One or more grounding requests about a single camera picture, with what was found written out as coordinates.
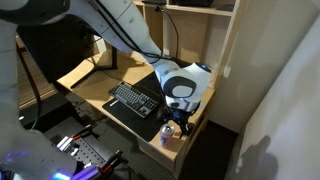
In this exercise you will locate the white wall plate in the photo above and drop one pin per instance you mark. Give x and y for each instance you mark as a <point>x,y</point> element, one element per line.
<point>227,71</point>

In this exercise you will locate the grey and black keyboard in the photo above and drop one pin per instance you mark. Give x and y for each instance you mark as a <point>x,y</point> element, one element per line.
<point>133,98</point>

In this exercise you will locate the pink soda can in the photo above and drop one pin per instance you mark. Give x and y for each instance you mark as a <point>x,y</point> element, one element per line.
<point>166,138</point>

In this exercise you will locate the black computer mouse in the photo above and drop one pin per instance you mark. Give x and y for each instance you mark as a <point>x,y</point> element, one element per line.
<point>161,114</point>

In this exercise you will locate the black desk mat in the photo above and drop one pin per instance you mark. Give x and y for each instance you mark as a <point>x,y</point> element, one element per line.
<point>133,121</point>

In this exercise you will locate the perforated metal breadboard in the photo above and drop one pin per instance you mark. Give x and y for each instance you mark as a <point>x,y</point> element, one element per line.
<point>86,151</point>

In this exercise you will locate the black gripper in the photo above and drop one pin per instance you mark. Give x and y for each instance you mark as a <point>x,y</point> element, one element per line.
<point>178,116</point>

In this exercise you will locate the black angular monitor stand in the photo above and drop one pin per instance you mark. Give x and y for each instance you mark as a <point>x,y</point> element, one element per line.
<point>114,58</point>

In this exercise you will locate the black box device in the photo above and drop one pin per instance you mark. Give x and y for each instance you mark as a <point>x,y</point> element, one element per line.
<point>193,2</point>

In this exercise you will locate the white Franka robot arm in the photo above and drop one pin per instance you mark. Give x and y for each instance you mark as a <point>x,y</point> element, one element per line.
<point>126,20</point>

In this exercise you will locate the black curved computer monitor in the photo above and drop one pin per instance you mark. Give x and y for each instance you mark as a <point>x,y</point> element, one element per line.
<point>56,50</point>

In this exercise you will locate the light wooden shelf unit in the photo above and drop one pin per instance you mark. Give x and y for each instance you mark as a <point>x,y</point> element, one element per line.
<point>200,36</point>

